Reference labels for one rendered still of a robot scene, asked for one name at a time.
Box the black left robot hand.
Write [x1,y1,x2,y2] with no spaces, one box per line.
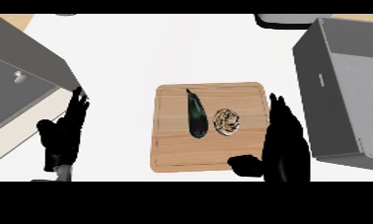
[37,86,91,173]

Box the grey sink basin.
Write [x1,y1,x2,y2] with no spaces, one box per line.
[0,17,82,160]

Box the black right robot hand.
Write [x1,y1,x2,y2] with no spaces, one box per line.
[226,92,312,183]

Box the grey cardboard box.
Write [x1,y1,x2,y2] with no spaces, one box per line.
[293,16,373,171]

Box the dark rounded appliance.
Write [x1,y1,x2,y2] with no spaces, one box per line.
[254,14,335,31]

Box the wooden cutting board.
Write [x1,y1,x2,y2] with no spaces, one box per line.
[150,82,272,174]

